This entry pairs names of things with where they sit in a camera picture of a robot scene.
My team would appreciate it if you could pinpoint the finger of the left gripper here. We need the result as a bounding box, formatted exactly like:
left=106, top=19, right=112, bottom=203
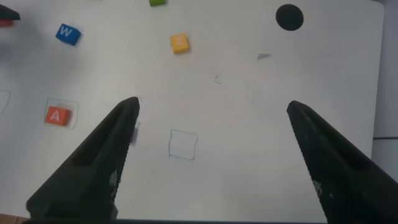
left=0, top=3, right=21, bottom=21

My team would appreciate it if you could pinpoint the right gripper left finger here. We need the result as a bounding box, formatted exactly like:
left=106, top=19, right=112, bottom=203
left=25, top=96, right=141, bottom=222

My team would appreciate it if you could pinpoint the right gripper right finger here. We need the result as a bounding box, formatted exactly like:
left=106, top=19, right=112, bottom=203
left=286, top=100, right=398, bottom=224

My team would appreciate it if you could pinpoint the purple letter I block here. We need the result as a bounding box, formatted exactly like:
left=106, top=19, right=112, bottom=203
left=129, top=123, right=141, bottom=147

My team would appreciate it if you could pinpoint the orange letter A block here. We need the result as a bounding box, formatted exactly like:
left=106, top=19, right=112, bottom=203
left=44, top=106, right=73, bottom=127

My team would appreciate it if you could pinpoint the blue letter W block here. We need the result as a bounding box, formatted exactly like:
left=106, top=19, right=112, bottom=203
left=55, top=23, right=82, bottom=47

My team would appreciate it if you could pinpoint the yellow letter Z block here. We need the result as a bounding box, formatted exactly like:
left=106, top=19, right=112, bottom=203
left=169, top=33, right=190, bottom=55

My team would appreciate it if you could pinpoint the black round table grommet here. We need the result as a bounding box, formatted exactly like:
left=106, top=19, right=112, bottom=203
left=275, top=3, right=305, bottom=32

